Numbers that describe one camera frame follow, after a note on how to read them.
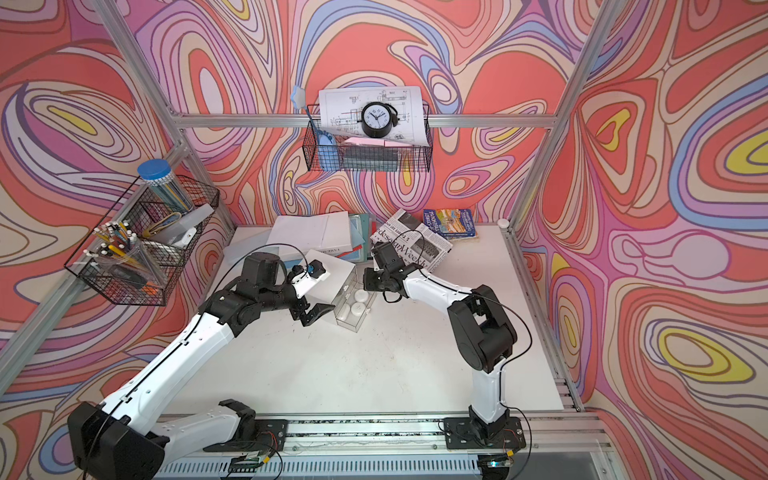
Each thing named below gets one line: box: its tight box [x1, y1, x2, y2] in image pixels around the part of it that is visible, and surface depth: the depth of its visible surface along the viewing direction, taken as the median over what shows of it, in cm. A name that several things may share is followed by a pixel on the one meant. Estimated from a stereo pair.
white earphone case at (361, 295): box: [354, 289, 369, 302], surface depth 99 cm
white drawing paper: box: [319, 86, 430, 147], surface depth 86 cm
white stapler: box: [150, 203, 215, 248], surface depth 74 cm
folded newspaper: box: [370, 208, 453, 272], surface depth 109 cm
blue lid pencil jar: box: [137, 159, 194, 214], surface depth 74 cm
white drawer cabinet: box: [304, 249, 375, 323], surface depth 95 cm
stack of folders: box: [336, 213, 376, 263], surface depth 113 cm
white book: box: [266, 211, 353, 253], surface depth 113 cm
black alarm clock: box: [357, 102, 400, 139], surface depth 81 cm
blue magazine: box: [423, 208, 478, 240], surface depth 117 cm
